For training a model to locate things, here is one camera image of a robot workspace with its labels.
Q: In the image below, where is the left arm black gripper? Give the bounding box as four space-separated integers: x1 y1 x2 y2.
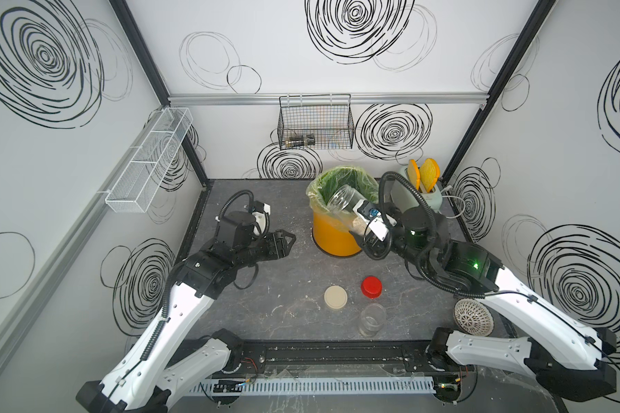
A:
234 229 297 271

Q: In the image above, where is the red jar lid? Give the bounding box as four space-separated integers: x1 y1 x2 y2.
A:
360 276 383 299

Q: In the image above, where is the beige lidded oatmeal jar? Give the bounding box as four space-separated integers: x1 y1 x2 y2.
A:
327 184 376 236

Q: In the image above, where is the beige jar lid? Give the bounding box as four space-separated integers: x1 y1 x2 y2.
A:
324 285 348 310

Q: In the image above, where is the clear jar with oatmeal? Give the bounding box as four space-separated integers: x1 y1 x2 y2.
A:
358 303 387 337

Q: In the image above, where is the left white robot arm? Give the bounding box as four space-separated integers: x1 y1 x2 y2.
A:
76 212 296 412

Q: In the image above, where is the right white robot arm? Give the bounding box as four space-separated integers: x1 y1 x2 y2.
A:
347 206 618 402

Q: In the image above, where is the orange trash bin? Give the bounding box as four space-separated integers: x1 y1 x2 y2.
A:
312 212 362 258

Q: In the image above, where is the mint green toaster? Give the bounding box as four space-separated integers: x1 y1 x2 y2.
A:
390 181 443 213

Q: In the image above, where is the green plastic bin liner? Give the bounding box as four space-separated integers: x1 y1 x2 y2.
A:
306 165 379 232

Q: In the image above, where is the left yellow toast slice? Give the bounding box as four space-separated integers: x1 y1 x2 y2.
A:
406 159 421 190

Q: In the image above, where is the yellow toast slice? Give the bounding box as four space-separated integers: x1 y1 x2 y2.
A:
406 159 421 190
418 158 441 193

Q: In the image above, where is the right yellow toast slice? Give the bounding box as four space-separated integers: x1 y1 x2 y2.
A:
418 158 441 193

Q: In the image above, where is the dark item in basket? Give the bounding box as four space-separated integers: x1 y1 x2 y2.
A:
284 134 316 149

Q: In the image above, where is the patterned white bowl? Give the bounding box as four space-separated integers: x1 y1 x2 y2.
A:
453 299 494 337

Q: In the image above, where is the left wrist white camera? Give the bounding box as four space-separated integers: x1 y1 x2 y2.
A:
251 201 271 236

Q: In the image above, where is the white toaster power cable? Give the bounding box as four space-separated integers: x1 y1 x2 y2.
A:
438 184 467 215

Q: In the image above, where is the black wire wall basket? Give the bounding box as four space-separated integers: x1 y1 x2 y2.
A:
277 94 356 151

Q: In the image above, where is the white slotted cable duct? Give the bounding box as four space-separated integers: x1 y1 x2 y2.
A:
188 377 436 398

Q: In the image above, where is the white wire wall shelf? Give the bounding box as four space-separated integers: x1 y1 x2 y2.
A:
105 107 193 213

